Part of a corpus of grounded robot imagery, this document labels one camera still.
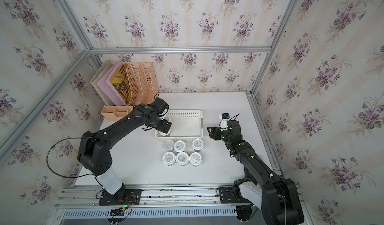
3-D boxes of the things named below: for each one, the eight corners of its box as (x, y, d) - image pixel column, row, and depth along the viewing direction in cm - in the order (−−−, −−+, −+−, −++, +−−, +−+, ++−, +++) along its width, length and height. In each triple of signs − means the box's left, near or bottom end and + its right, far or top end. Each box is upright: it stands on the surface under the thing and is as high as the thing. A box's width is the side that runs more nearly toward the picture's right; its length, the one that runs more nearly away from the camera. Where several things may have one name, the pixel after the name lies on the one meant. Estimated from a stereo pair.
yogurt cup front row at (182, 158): (176, 167, 84) (175, 162, 79) (177, 156, 88) (176, 152, 83) (189, 167, 84) (188, 162, 79) (189, 156, 88) (189, 152, 83)
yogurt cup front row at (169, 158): (163, 167, 85) (161, 162, 79) (165, 156, 89) (163, 151, 83) (175, 167, 85) (174, 162, 79) (176, 156, 89) (175, 151, 83)
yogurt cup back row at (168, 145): (164, 151, 90) (162, 148, 86) (165, 143, 93) (163, 139, 89) (174, 151, 90) (173, 148, 86) (174, 143, 93) (174, 139, 89)
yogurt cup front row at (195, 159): (189, 168, 84) (189, 163, 78) (189, 156, 88) (189, 152, 83) (201, 168, 84) (202, 163, 78) (201, 156, 88) (202, 152, 83)
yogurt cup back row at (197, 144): (190, 148, 90) (190, 144, 86) (196, 140, 94) (196, 136, 89) (199, 154, 88) (199, 150, 83) (204, 146, 91) (205, 142, 87)
